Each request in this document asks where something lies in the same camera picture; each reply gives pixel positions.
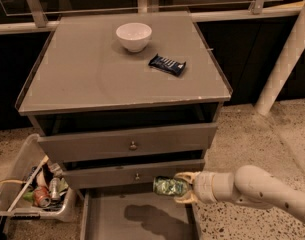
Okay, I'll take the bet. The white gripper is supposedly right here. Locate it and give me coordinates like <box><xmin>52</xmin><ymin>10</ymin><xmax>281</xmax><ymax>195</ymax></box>
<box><xmin>174</xmin><ymin>171</ymin><xmax>218</xmax><ymax>204</ymax></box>

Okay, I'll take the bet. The crushed green can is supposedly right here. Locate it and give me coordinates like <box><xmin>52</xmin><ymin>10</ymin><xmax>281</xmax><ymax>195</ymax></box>
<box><xmin>153</xmin><ymin>176</ymin><xmax>189</xmax><ymax>197</ymax></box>

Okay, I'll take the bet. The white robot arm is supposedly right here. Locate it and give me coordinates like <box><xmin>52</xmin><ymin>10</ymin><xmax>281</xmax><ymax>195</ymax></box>
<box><xmin>175</xmin><ymin>165</ymin><xmax>305</xmax><ymax>224</ymax></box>

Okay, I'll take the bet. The grey middle drawer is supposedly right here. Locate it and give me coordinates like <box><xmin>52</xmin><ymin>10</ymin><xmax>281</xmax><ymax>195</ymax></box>
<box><xmin>63</xmin><ymin>159</ymin><xmax>205</xmax><ymax>189</ymax></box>

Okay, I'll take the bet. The grey drawer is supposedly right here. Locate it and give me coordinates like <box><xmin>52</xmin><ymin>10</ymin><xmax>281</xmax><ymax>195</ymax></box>
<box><xmin>80</xmin><ymin>183</ymin><xmax>201</xmax><ymax>240</ymax></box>
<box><xmin>63</xmin><ymin>159</ymin><xmax>205</xmax><ymax>189</ymax></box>
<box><xmin>38</xmin><ymin>123</ymin><xmax>217</xmax><ymax>162</ymax></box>

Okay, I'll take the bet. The grey bottom drawer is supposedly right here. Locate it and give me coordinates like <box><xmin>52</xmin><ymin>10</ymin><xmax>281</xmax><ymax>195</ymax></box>
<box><xmin>80</xmin><ymin>183</ymin><xmax>201</xmax><ymax>240</ymax></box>

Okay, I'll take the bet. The grey drawer cabinet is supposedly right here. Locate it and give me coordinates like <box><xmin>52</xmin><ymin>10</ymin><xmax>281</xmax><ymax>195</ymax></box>
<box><xmin>15</xmin><ymin>11</ymin><xmax>234</xmax><ymax>192</ymax></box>

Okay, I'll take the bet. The grey top drawer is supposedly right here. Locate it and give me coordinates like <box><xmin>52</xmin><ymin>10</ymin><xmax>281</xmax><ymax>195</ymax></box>
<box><xmin>38</xmin><ymin>123</ymin><xmax>217</xmax><ymax>162</ymax></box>

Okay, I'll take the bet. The silver can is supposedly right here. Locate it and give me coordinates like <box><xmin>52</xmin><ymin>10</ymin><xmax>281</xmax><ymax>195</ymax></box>
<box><xmin>49</xmin><ymin>178</ymin><xmax>60</xmax><ymax>201</ymax></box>

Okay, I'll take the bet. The red soda can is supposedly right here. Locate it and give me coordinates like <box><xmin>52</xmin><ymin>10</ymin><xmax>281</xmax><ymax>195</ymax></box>
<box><xmin>33</xmin><ymin>186</ymin><xmax>51</xmax><ymax>208</ymax></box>

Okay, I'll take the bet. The blue snack bar wrapper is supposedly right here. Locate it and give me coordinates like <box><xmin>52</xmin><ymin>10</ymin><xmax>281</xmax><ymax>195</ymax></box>
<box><xmin>148</xmin><ymin>54</ymin><xmax>186</xmax><ymax>77</ymax></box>

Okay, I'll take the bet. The wooden stick in bin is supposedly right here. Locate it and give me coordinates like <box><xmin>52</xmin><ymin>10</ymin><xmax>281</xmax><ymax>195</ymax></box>
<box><xmin>7</xmin><ymin>155</ymin><xmax>49</xmax><ymax>212</ymax></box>

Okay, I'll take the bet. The clear plastic bin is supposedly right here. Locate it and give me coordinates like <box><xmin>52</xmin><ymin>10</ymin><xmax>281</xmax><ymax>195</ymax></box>
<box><xmin>0</xmin><ymin>134</ymin><xmax>76</xmax><ymax>222</ymax></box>

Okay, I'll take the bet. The white ceramic bowl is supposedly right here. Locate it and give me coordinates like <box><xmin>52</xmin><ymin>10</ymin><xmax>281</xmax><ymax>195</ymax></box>
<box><xmin>116</xmin><ymin>23</ymin><xmax>152</xmax><ymax>52</ymax></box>

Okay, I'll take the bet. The white diagonal pole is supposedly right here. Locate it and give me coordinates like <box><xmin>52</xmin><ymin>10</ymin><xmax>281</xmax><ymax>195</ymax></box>
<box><xmin>254</xmin><ymin>0</ymin><xmax>305</xmax><ymax>116</ymax></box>

